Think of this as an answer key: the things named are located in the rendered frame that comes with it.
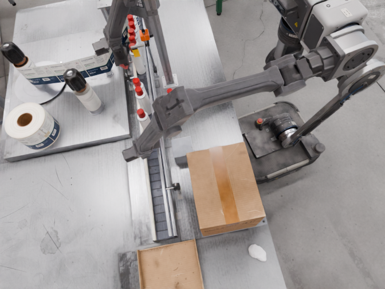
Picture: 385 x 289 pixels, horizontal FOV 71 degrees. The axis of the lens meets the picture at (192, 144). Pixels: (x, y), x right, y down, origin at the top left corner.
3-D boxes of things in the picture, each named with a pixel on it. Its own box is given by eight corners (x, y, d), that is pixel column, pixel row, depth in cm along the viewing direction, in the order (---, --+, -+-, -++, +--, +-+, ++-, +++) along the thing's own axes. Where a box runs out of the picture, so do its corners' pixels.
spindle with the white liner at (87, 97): (87, 102, 151) (59, 67, 124) (103, 99, 151) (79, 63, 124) (88, 116, 148) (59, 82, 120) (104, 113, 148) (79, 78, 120)
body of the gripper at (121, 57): (116, 67, 133) (110, 57, 126) (114, 51, 137) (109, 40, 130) (129, 64, 133) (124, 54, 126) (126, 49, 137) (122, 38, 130)
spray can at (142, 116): (144, 128, 142) (133, 107, 123) (154, 126, 142) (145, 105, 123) (145, 137, 140) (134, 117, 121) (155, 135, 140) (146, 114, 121)
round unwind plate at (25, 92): (18, 67, 166) (16, 66, 165) (67, 58, 166) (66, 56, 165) (13, 109, 153) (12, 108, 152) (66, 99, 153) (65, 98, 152)
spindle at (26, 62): (33, 77, 160) (-3, 40, 134) (47, 74, 160) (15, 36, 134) (32, 89, 157) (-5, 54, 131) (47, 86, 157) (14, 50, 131)
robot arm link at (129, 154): (148, 156, 107) (141, 136, 107) (121, 166, 107) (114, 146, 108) (155, 156, 119) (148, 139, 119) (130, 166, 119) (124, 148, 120)
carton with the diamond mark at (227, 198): (191, 173, 133) (185, 152, 108) (239, 163, 133) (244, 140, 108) (203, 236, 121) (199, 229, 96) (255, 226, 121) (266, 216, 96)
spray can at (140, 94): (142, 108, 147) (132, 85, 128) (152, 106, 147) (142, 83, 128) (143, 116, 145) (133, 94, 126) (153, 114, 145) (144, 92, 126)
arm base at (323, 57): (329, 81, 85) (346, 54, 74) (306, 90, 84) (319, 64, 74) (314, 61, 89) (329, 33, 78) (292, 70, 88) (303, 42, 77)
